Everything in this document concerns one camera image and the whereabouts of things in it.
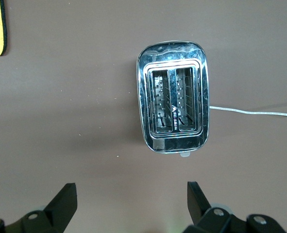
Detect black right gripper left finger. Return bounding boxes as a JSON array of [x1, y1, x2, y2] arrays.
[[0, 183, 78, 233]]

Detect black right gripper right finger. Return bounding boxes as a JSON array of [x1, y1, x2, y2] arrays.
[[182, 181, 286, 233]]

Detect chrome beige toaster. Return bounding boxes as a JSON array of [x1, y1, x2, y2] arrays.
[[135, 40, 211, 158]]

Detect white toaster power cord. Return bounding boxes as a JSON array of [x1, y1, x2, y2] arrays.
[[209, 105, 287, 118]]

